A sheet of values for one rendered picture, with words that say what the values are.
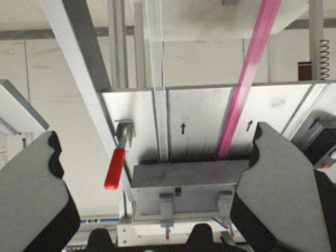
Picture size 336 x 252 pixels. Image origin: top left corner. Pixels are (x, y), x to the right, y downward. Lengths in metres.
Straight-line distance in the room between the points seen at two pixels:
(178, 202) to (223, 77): 1.82
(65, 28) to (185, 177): 0.27
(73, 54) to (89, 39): 0.03
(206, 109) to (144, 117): 0.10
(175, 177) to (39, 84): 2.21
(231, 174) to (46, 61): 2.29
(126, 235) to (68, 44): 0.48
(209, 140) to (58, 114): 2.06
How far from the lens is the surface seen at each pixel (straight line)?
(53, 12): 0.21
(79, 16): 0.23
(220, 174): 0.34
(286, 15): 0.99
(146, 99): 0.25
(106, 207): 2.28
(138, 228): 0.46
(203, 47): 2.13
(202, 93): 0.25
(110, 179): 0.22
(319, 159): 0.38
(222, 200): 0.37
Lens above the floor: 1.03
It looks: 2 degrees up
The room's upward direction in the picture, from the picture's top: 177 degrees clockwise
